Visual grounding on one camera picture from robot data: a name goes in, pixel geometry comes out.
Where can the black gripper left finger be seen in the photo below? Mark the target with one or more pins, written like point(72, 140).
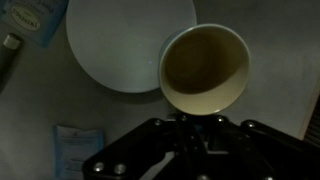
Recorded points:
point(140, 146)

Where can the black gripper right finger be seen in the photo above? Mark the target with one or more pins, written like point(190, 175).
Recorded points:
point(273, 146)

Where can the blue cup cream inside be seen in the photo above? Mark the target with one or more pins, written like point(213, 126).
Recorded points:
point(206, 100)

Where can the white round plate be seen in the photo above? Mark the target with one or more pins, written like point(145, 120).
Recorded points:
point(126, 43)

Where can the dark grey sofa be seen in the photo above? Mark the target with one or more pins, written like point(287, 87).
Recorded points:
point(316, 130)

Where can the dark blue tea bag packet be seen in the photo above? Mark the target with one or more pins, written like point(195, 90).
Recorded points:
point(76, 150)

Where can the grey coffee table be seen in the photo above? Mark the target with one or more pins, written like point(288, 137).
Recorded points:
point(283, 66)

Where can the blue packet with oval label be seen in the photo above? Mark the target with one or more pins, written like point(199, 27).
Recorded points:
point(40, 30)

